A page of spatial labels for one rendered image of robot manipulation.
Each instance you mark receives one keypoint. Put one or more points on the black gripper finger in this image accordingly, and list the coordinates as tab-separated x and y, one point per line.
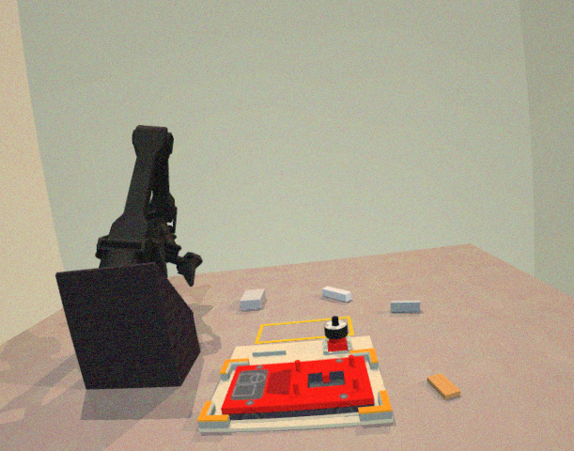
157	255
188	271

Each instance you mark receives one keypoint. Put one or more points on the white rectangular block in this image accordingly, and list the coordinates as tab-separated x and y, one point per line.
337	293

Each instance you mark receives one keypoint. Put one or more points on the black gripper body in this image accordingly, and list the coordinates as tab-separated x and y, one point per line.
164	238

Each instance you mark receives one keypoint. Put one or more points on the black tyre with white rim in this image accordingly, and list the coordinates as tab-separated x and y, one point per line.
336	332

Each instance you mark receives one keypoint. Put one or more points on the orange flat block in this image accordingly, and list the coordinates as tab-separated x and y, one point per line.
443	386

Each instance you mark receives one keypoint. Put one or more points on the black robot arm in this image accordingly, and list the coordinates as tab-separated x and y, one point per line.
129	240

